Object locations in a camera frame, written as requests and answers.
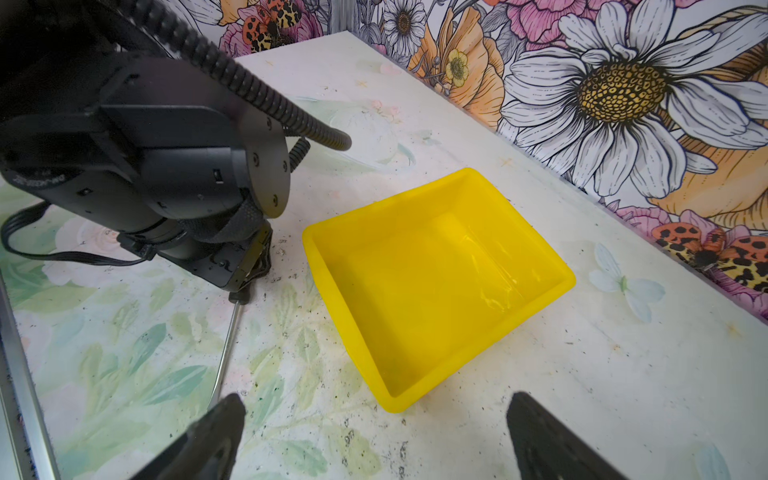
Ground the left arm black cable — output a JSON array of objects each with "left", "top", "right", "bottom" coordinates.
[{"left": 0, "top": 0, "right": 353, "bottom": 266}]

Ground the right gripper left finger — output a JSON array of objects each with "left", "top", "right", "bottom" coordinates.
[{"left": 132, "top": 393, "right": 246, "bottom": 480}]

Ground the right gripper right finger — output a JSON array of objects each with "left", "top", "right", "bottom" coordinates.
[{"left": 506, "top": 391, "right": 626, "bottom": 480}]

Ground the black handled screwdriver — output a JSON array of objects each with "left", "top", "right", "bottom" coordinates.
[{"left": 208, "top": 287, "right": 252, "bottom": 410}]

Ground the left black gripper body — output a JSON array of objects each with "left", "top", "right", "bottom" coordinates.
[{"left": 1, "top": 56, "right": 291, "bottom": 291}]

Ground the yellow plastic bin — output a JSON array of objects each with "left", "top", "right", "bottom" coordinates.
[{"left": 302, "top": 168, "right": 576, "bottom": 413}]

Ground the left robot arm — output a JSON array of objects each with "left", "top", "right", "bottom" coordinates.
[{"left": 1, "top": 1, "right": 308, "bottom": 299}]

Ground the aluminium front rail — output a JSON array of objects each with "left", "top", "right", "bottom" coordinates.
[{"left": 1, "top": 287, "right": 60, "bottom": 479}]

